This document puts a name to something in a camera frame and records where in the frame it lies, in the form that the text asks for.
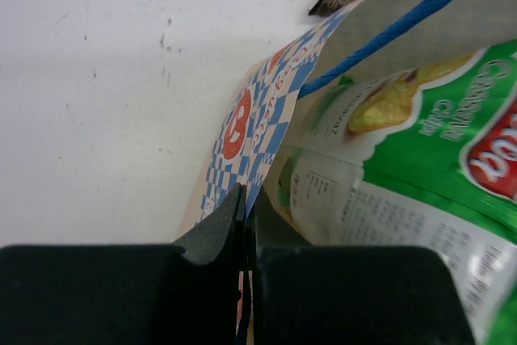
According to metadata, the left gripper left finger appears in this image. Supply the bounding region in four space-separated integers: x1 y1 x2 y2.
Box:
1 184 246 344

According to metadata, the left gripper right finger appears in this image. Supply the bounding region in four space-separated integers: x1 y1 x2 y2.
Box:
250 192 474 344

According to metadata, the green chips bag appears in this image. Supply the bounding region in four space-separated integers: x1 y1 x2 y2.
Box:
267 41 516 344

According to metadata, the blue checkered paper bag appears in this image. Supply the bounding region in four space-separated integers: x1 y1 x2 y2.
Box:
173 0 517 345

